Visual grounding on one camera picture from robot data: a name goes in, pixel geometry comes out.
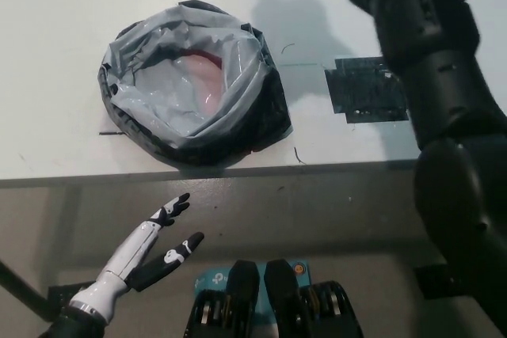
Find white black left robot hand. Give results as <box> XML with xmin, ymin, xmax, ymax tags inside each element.
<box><xmin>71</xmin><ymin>192</ymin><xmax>205</xmax><ymax>321</ymax></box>

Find black plastic bag grey lining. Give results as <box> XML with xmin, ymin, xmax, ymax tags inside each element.
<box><xmin>98</xmin><ymin>0</ymin><xmax>293</xmax><ymax>165</ymax></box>

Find teal TP-Link box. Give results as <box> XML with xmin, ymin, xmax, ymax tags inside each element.
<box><xmin>193</xmin><ymin>260</ymin><xmax>314</xmax><ymax>338</ymax></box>

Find black table leg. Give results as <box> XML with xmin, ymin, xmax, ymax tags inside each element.
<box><xmin>0</xmin><ymin>260</ymin><xmax>52</xmax><ymax>321</ymax></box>

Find black tape patch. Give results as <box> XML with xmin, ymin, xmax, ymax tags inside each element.
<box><xmin>323</xmin><ymin>56</ymin><xmax>411</xmax><ymax>124</ymax></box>

